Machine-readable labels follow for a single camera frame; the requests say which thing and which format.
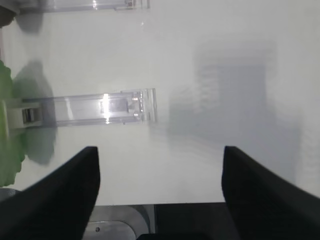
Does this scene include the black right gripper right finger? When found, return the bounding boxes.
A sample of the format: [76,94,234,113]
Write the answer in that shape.
[221,146,320,240]

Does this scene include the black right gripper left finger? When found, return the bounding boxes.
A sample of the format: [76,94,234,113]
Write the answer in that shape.
[0,146,101,240]

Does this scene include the upright green lettuce leaf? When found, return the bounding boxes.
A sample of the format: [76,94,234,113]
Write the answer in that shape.
[0,61,25,187]

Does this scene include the clear holder under lettuce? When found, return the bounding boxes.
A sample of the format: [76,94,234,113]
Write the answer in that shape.
[7,88,157,130]

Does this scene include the clear holder under patty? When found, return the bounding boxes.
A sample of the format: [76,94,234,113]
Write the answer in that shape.
[17,0,151,13]

